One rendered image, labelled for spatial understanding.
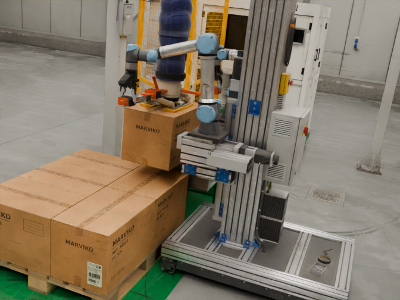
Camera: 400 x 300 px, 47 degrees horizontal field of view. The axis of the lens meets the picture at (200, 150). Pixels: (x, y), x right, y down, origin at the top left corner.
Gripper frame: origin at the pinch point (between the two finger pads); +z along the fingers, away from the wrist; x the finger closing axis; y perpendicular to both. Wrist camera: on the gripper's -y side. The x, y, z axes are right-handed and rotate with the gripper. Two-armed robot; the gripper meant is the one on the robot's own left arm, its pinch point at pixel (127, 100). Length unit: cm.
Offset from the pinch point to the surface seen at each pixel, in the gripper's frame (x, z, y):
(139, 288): -29, 120, -17
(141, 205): -20, 66, -6
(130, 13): 90, -48, 148
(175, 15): -5, -54, 49
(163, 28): 4, -44, 50
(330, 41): -9, -15, 954
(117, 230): -24, 67, -42
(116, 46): 99, -16, 141
